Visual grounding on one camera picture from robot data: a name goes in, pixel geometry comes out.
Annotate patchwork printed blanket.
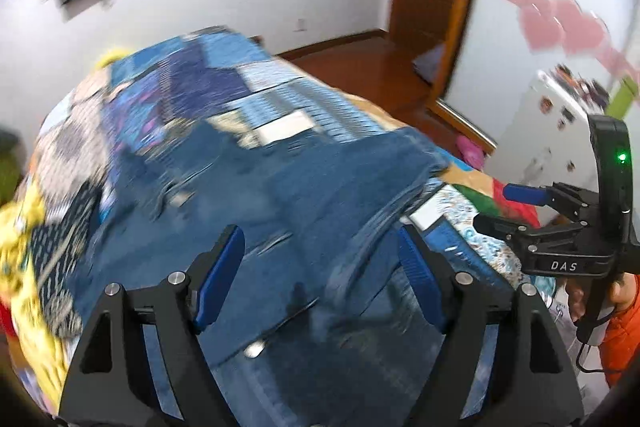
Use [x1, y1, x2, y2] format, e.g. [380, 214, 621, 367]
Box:
[10, 26, 558, 420]

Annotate white cabinet with stickers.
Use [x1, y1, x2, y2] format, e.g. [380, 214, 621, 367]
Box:
[484, 68, 612, 229]

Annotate pink slipper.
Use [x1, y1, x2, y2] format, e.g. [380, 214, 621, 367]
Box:
[454, 133, 487, 171]

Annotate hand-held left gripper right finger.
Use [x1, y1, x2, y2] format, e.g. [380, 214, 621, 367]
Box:
[397, 223, 586, 427]

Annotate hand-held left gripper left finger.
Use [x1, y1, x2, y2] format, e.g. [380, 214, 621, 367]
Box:
[57, 224, 246, 427]

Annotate green wall decoration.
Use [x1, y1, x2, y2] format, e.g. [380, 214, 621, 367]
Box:
[606, 76, 640, 118]

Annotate grey printed cloth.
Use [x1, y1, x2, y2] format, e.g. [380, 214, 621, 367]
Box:
[544, 287, 608, 414]

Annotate blue denim jeans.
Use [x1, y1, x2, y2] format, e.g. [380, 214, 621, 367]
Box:
[100, 126, 526, 427]

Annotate pink wall decoration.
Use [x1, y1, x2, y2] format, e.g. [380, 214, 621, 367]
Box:
[476, 0, 640, 80]

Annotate red cloth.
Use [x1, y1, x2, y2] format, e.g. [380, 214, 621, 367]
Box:
[0, 299, 18, 340]

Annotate green object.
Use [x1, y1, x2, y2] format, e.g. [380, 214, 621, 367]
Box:
[0, 131, 27, 205]

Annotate yellow cloth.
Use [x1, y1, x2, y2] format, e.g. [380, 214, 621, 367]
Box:
[0, 192, 71, 408]

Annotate person's right hand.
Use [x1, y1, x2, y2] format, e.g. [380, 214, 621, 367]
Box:
[565, 274, 640, 323]

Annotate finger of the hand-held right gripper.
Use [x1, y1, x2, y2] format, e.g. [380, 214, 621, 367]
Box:
[472, 213, 548, 254]
[502, 182, 601, 222]

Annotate grey floor cloth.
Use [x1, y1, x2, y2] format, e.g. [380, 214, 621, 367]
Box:
[411, 43, 447, 86]

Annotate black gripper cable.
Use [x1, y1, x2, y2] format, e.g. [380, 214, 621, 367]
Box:
[574, 302, 623, 377]

